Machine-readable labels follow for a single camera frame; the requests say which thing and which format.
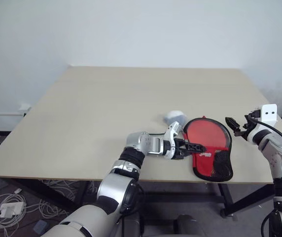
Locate red black mesh paddle case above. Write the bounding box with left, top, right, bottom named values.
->
left=181, top=115, right=234, bottom=183

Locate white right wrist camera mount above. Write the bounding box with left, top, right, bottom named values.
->
left=261, top=103, right=279, bottom=124

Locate white grey crumpled bag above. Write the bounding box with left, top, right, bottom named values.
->
left=163, top=110, right=187, bottom=127

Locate white wall cable duct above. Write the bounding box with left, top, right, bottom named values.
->
left=0, top=104, right=32, bottom=118

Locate red table tennis paddle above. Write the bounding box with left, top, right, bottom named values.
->
left=185, top=119, right=228, bottom=150

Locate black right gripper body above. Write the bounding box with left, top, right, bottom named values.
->
left=240, top=111, right=260, bottom=136

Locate black metal table frame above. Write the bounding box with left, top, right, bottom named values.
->
left=7, top=177, right=275, bottom=219

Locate grey blue floor pad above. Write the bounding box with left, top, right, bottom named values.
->
left=33, top=220, right=47, bottom=233

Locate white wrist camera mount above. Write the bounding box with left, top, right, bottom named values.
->
left=261, top=103, right=279, bottom=124
left=164, top=124, right=182, bottom=160

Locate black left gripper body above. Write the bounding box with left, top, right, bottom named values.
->
left=173, top=138, right=189, bottom=159

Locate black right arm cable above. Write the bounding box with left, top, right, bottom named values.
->
left=251, top=118, right=282, bottom=150

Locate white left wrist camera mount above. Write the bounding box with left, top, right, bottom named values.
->
left=164, top=124, right=182, bottom=160

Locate white cable tangle under table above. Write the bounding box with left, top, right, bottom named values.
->
left=39, top=179, right=103, bottom=201

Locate white power strip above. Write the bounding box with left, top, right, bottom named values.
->
left=0, top=201, right=25, bottom=219

